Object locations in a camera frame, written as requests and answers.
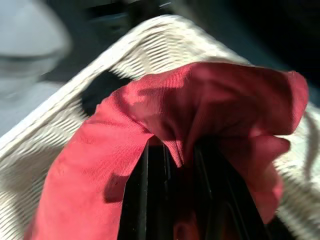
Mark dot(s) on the round glass washing machine door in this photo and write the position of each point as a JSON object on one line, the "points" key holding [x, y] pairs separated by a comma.
{"points": [[27, 45]]}

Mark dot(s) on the black cloth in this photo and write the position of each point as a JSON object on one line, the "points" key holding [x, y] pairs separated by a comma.
{"points": [[102, 90]]}

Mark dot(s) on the red cloth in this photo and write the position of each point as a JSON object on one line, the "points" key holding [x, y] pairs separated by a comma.
{"points": [[200, 100]]}

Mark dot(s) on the pale woven basket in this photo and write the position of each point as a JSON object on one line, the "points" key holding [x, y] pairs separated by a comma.
{"points": [[155, 42]]}

